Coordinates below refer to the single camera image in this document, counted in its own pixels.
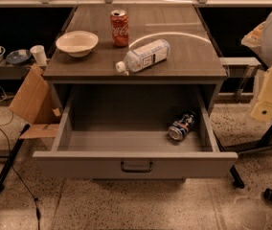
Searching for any blue pepsi can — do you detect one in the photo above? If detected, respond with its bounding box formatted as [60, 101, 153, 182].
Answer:
[168, 110, 196, 141]

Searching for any red coca-cola can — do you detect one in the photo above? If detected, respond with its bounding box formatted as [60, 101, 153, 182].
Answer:
[110, 10, 129, 47]

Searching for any grey open drawer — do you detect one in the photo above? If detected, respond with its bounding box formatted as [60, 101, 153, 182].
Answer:
[33, 85, 239, 180]

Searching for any clear plastic water bottle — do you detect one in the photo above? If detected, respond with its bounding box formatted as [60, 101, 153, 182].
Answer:
[115, 39, 170, 73]

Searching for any white ceramic bowl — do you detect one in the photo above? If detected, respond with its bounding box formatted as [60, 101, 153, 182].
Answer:
[56, 31, 99, 58]

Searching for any brown cardboard box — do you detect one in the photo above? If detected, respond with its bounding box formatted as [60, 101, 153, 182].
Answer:
[9, 64, 62, 139]

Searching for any white paper cup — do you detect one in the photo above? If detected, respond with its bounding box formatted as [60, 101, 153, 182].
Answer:
[30, 45, 47, 66]

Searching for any blue bowl on shelf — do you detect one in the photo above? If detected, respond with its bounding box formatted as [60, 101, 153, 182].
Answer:
[6, 49, 32, 66]

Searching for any black stand leg left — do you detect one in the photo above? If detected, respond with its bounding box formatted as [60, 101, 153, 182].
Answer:
[0, 136, 24, 193]

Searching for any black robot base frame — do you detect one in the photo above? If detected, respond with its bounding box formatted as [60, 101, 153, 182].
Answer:
[215, 99, 272, 190]

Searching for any black drawer handle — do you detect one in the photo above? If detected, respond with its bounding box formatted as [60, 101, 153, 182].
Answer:
[121, 162, 153, 173]

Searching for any black cable on floor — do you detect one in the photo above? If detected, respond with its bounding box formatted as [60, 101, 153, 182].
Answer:
[0, 108, 42, 230]

